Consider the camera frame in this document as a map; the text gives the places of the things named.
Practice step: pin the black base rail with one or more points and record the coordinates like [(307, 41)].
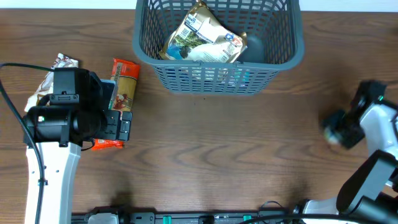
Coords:
[(150, 216)]

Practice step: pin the cream brown snack bag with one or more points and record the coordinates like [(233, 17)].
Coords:
[(46, 87)]

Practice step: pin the grey plastic basket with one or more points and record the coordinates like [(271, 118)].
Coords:
[(274, 41)]

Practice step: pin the green lid jar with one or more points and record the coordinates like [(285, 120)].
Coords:
[(331, 137)]

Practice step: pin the gold coffee bag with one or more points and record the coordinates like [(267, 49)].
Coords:
[(201, 37)]

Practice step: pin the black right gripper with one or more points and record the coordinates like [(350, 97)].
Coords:
[(348, 140)]

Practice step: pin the San Remo spaghetti packet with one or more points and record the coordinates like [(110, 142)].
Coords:
[(118, 96)]

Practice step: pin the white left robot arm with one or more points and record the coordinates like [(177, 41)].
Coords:
[(77, 111)]

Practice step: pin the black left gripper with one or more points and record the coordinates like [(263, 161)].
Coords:
[(115, 130)]

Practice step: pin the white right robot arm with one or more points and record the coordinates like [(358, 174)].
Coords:
[(373, 119)]

